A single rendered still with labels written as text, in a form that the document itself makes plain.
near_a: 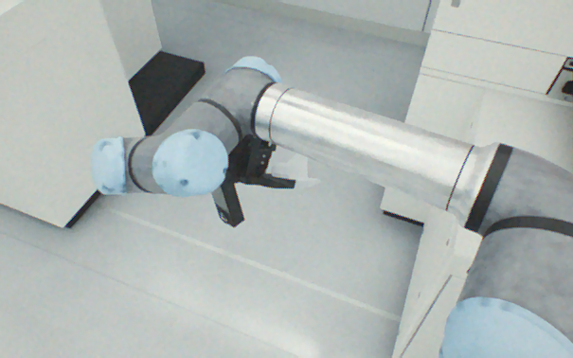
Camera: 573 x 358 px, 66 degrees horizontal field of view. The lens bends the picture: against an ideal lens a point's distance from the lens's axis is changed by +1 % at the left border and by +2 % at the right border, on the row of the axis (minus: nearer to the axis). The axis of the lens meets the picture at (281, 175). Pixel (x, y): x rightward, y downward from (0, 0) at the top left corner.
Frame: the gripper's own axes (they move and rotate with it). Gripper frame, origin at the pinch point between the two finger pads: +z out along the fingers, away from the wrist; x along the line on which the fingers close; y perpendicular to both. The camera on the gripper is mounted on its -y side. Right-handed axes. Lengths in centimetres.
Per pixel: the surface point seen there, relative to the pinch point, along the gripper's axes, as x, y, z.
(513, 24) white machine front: 2, 38, 73
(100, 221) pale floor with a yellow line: 126, -79, 19
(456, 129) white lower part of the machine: 14, 4, 90
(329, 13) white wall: 169, 37, 180
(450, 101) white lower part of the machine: 16, 13, 83
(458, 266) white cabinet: -20.1, -18.3, 40.9
